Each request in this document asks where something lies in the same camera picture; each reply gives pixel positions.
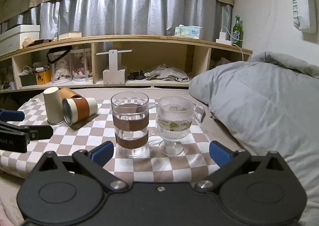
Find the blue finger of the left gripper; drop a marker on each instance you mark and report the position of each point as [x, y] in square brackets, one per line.
[11, 115]

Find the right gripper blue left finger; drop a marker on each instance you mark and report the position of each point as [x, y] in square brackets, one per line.
[91, 163]

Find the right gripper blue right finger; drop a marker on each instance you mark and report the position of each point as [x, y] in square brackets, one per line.
[231, 163]

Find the glass cup with brown bands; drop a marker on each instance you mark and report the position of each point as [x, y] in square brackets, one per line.
[130, 115]

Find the ribbed glass goblet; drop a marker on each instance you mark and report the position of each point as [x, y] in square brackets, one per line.
[174, 119]

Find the beige paper cup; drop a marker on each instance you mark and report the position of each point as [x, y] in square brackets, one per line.
[53, 105]

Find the brown banded black-lined cup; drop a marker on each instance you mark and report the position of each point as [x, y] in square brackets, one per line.
[78, 109]

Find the brown cardboard cup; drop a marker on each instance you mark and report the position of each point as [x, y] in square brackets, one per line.
[67, 93]

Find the checkered brown white cloth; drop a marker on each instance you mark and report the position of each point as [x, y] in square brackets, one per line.
[193, 164]

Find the dark green box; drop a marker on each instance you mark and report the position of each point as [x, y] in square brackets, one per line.
[28, 79]

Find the yellow box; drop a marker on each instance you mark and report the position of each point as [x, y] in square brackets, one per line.
[43, 76]

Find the grey duvet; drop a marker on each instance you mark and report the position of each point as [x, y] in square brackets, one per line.
[269, 102]

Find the white shoe box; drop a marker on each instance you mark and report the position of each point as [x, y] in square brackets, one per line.
[12, 39]

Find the left doll display case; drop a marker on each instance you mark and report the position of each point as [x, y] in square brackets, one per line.
[60, 64]

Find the doll display case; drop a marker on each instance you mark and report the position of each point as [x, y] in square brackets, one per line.
[81, 65]
[60, 64]

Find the crumpled orange paper bag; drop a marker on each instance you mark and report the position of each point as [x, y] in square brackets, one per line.
[27, 42]

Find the white wooden stand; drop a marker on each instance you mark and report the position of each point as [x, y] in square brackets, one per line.
[115, 73]

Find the right doll display case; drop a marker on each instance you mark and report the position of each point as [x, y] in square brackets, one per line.
[81, 65]

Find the book on shelf top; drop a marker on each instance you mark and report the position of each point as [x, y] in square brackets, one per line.
[69, 35]

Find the long wooden shelf unit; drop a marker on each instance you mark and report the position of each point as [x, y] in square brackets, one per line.
[190, 55]

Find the crumpled grey cloth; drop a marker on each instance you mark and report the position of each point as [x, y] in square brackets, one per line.
[167, 73]

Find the white power adapter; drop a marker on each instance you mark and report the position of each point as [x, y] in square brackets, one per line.
[222, 39]

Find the green glass bottle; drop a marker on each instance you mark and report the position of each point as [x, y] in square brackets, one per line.
[237, 32]

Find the tissue pack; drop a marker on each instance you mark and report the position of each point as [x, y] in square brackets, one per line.
[195, 32]

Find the grey silver curtain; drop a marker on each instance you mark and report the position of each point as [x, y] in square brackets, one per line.
[116, 17]

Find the white hanging bag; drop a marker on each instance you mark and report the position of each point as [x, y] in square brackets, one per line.
[304, 15]

